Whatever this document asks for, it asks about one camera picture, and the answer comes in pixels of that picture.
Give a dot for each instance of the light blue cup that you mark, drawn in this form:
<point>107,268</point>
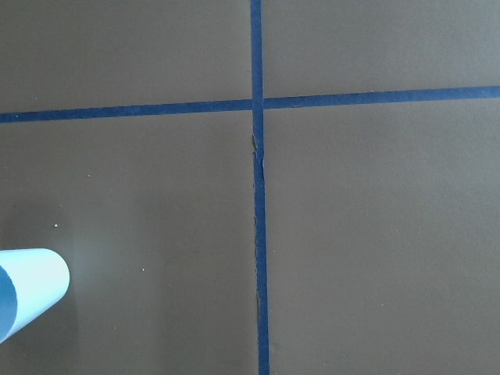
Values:
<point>32,281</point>

